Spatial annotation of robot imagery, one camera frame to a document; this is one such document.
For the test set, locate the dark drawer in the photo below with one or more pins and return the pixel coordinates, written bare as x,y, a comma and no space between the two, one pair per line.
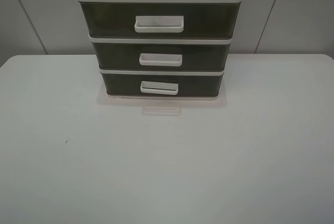
169,57
201,21
182,86

